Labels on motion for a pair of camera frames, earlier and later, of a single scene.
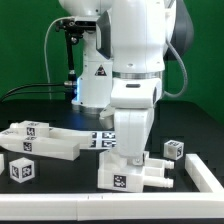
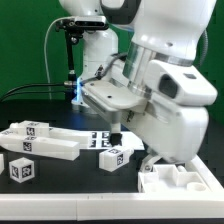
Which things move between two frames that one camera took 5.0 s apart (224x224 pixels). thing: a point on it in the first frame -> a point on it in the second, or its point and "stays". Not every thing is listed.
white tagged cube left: (21, 169) stays
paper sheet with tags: (103, 139) stays
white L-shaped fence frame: (128, 206) stays
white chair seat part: (115, 174) -> (167, 179)
